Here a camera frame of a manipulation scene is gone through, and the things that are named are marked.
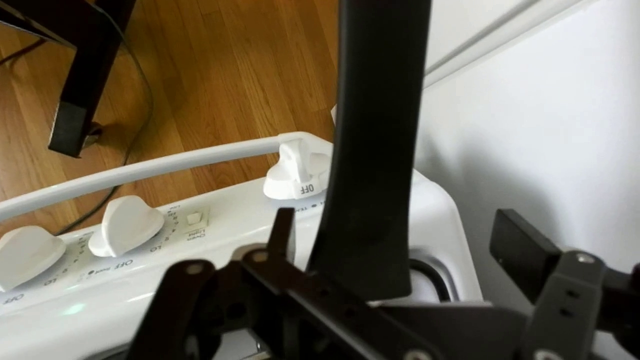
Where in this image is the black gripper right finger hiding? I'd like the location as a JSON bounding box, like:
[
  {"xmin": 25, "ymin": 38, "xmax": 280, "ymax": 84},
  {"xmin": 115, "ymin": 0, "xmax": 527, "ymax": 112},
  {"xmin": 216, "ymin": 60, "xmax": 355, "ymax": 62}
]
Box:
[{"xmin": 490, "ymin": 210, "xmax": 640, "ymax": 360}]

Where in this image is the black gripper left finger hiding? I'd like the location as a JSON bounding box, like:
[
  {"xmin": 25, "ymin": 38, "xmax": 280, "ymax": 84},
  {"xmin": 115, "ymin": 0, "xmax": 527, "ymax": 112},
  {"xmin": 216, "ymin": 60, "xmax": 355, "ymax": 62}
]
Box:
[{"xmin": 126, "ymin": 205, "xmax": 428, "ymax": 360}]

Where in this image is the robot base stand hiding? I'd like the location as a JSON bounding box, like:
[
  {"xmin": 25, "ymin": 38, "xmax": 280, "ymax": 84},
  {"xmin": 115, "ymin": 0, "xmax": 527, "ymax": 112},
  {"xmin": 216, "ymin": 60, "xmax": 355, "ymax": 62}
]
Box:
[{"xmin": 0, "ymin": 0, "xmax": 137, "ymax": 158}]

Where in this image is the white stove knob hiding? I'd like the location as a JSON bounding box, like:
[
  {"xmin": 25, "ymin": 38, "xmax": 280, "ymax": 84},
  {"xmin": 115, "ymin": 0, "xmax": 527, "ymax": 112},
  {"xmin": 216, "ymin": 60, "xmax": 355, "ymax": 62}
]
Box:
[
  {"xmin": 265, "ymin": 141, "xmax": 332, "ymax": 199},
  {"xmin": 88, "ymin": 196, "xmax": 164, "ymax": 257},
  {"xmin": 0, "ymin": 226, "xmax": 66, "ymax": 292}
]

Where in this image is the white gas stove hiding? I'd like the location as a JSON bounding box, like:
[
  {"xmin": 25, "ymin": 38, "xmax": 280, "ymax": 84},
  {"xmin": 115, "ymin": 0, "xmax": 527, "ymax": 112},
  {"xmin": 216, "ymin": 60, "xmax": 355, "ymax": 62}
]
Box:
[{"xmin": 0, "ymin": 129, "xmax": 484, "ymax": 360}]

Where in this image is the white refrigerator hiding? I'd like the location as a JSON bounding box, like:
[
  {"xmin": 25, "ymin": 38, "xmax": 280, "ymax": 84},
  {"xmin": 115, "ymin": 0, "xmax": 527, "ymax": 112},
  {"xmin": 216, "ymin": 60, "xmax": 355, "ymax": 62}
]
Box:
[{"xmin": 417, "ymin": 0, "xmax": 640, "ymax": 309}]

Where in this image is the white oven door handle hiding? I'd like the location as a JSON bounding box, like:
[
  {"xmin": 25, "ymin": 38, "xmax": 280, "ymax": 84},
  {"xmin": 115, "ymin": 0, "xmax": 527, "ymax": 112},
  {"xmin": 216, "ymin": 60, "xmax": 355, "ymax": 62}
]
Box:
[{"xmin": 0, "ymin": 129, "xmax": 335, "ymax": 224}]

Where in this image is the black floor cable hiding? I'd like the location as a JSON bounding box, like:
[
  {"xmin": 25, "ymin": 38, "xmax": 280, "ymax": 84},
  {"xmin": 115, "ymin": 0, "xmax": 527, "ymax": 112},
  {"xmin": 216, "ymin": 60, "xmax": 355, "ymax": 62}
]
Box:
[{"xmin": 56, "ymin": 0, "xmax": 157, "ymax": 235}]

